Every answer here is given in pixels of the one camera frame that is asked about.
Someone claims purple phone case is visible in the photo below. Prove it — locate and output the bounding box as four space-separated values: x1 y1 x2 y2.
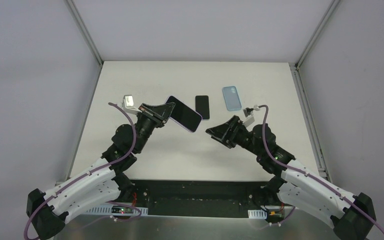
164 95 203 134

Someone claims light blue phone case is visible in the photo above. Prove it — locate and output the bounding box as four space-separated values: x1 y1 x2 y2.
222 86 242 112

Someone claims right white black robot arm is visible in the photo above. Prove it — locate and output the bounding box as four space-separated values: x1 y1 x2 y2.
205 115 376 240

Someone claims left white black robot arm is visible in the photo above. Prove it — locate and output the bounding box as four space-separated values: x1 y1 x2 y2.
23 102 175 240

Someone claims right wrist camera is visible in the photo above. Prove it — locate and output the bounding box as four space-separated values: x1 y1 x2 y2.
243 107 256 128

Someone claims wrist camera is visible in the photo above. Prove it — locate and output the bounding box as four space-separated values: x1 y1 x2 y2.
121 95 141 116
243 107 256 128

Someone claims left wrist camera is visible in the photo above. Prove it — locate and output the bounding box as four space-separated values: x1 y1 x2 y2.
121 95 141 116

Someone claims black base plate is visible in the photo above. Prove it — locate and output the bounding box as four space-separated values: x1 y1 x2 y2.
115 179 281 218

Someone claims right white cable duct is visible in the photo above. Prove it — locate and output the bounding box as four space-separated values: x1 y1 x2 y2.
247 209 268 220

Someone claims left aluminium frame post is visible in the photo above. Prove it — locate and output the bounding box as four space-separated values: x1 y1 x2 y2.
64 0 104 68

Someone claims aluminium frame post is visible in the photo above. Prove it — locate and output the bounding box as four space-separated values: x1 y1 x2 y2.
64 0 104 68
294 0 342 70

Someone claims right aluminium frame post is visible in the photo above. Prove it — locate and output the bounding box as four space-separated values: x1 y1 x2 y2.
294 0 342 70

